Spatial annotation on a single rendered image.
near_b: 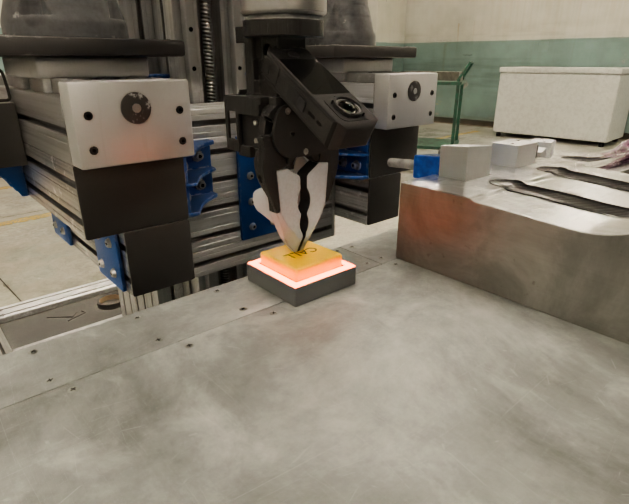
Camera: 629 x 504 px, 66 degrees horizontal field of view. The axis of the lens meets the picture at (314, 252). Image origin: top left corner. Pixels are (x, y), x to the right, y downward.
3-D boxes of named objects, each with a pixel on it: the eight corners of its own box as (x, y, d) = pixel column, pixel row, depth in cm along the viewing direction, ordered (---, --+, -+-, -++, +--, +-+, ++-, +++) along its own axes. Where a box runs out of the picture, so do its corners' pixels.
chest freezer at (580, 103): (623, 141, 652) (641, 67, 617) (605, 148, 601) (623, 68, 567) (513, 130, 752) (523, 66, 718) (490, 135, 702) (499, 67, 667)
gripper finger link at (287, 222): (269, 239, 52) (266, 153, 49) (304, 254, 48) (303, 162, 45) (245, 245, 51) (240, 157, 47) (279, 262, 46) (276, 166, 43)
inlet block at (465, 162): (376, 184, 63) (378, 142, 62) (401, 181, 66) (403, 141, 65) (463, 196, 54) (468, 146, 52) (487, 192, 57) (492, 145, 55)
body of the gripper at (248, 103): (286, 148, 53) (283, 26, 48) (340, 159, 47) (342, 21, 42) (225, 156, 48) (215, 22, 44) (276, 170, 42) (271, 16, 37)
